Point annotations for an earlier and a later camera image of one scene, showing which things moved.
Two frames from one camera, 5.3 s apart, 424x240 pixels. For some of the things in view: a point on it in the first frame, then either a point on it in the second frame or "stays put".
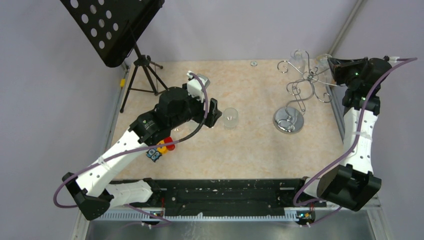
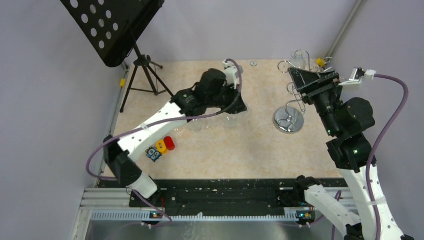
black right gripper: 338,66 → 310,84
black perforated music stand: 112,28 stays put
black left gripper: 214,113 → 239,107
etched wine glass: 230,117 stays put
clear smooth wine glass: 180,129 stays put
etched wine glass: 298,58 stays put
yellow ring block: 163,149 stays put
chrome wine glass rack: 288,120 stays put
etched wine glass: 324,68 → 247,114
